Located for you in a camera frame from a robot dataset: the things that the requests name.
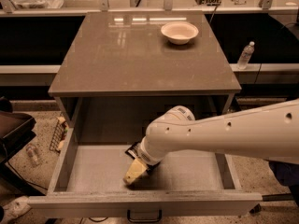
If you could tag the black chair base right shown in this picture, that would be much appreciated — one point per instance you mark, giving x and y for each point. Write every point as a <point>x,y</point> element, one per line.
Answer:
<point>278,182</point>

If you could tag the black drawer handle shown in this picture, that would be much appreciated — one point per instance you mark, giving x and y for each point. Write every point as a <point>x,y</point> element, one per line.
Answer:
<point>144,218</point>

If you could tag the wire basket on floor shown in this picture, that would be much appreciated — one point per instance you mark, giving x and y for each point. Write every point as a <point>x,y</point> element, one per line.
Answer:
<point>59,135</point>

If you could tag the black office chair left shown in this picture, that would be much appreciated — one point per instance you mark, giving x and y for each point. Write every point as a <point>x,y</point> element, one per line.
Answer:
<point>16,131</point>

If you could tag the black rxbar chocolate wrapper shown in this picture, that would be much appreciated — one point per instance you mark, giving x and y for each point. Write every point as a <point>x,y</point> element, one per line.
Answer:
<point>132,151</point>

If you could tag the grey counter cabinet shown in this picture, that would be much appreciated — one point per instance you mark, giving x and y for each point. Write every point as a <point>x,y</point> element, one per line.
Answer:
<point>125,54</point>

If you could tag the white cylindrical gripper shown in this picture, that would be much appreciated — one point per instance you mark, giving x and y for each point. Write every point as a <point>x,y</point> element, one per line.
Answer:
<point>146,158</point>

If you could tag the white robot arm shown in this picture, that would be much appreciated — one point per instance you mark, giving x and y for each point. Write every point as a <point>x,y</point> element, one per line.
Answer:
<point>269,132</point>

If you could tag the clear bottle on floor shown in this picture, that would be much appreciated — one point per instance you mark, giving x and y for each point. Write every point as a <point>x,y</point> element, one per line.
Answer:
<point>33,154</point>

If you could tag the clear water bottle on ledge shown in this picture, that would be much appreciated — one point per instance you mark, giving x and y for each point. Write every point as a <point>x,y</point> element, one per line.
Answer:
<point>245,55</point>

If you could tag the open grey top drawer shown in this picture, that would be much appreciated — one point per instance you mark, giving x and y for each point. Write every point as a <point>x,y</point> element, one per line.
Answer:
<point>88,179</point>

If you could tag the white paper bowl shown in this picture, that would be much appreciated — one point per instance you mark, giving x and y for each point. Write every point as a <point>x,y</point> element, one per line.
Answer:
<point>179,32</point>

